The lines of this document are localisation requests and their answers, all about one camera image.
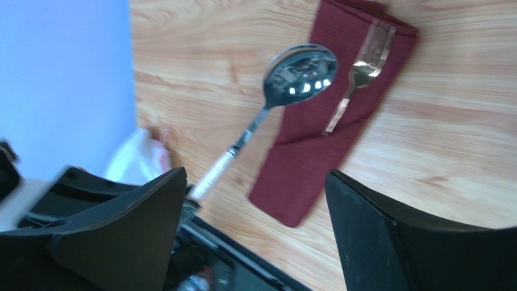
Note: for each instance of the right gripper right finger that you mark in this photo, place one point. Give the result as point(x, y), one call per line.
point(384, 244)

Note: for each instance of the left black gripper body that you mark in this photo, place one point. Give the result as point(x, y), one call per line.
point(35, 203)

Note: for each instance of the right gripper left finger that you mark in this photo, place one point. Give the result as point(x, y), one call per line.
point(121, 244)

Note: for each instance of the dark red cloth napkin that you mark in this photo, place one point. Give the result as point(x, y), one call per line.
point(293, 174)

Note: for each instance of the silver metal spoon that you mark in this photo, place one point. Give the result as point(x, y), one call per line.
point(295, 75)

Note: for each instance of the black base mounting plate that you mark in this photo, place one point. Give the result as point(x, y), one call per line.
point(203, 258)

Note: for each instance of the white mesh bag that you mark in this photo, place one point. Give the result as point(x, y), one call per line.
point(139, 159)

